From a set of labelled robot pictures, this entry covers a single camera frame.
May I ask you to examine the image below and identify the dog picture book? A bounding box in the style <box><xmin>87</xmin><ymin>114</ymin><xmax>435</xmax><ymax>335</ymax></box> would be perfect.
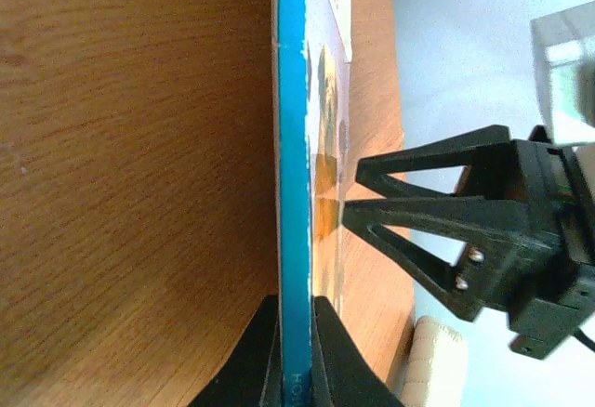
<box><xmin>271</xmin><ymin>0</ymin><xmax>352</xmax><ymax>406</ymax></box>

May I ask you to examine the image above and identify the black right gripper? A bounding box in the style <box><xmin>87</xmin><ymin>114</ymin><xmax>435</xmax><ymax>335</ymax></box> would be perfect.
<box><xmin>341</xmin><ymin>124</ymin><xmax>595</xmax><ymax>361</ymax></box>

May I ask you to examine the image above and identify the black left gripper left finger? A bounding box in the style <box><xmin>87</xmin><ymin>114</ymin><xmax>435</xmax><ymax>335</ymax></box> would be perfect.
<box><xmin>190</xmin><ymin>295</ymin><xmax>283</xmax><ymax>406</ymax></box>

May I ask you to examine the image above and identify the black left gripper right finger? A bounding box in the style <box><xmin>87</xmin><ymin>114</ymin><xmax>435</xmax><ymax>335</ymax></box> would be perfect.
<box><xmin>311</xmin><ymin>296</ymin><xmax>402</xmax><ymax>406</ymax></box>

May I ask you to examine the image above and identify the beige cloth roll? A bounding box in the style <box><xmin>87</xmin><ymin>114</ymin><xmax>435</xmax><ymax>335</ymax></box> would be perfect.
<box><xmin>400</xmin><ymin>316</ymin><xmax>469</xmax><ymax>407</ymax></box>

